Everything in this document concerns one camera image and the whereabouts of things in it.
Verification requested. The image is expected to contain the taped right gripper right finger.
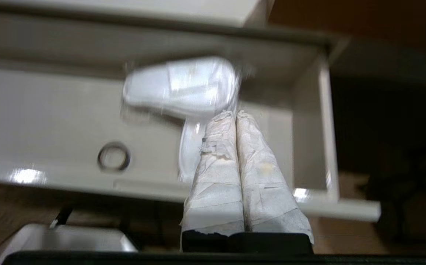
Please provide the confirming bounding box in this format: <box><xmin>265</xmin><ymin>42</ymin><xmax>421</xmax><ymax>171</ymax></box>
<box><xmin>236</xmin><ymin>110</ymin><xmax>314</xmax><ymax>244</ymax></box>

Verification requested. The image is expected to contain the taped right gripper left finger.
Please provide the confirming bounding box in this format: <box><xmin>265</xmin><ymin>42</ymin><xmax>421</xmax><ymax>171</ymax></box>
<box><xmin>180</xmin><ymin>110</ymin><xmax>245</xmax><ymax>233</ymax></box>

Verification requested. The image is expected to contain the white slippers pair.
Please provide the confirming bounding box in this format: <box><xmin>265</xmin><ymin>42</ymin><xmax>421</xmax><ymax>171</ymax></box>
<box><xmin>122</xmin><ymin>56</ymin><xmax>243</xmax><ymax>120</ymax></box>

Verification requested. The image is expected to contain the black tape roll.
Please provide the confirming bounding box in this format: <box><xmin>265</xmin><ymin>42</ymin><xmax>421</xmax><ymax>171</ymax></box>
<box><xmin>97</xmin><ymin>142</ymin><xmax>131</xmax><ymax>172</ymax></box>

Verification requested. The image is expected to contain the grey cabinet drawer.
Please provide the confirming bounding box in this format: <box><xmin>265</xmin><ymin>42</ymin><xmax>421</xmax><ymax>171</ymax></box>
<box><xmin>0</xmin><ymin>11</ymin><xmax>381</xmax><ymax>223</ymax></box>

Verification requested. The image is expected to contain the grey glossy cabinet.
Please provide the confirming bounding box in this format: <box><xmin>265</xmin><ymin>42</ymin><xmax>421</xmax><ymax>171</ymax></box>
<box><xmin>0</xmin><ymin>0</ymin><xmax>276</xmax><ymax>28</ymax></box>

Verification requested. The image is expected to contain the brown wooden side cabinet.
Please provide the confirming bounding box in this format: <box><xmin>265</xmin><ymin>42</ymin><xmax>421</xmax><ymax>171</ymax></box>
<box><xmin>268</xmin><ymin>0</ymin><xmax>426</xmax><ymax>52</ymax></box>

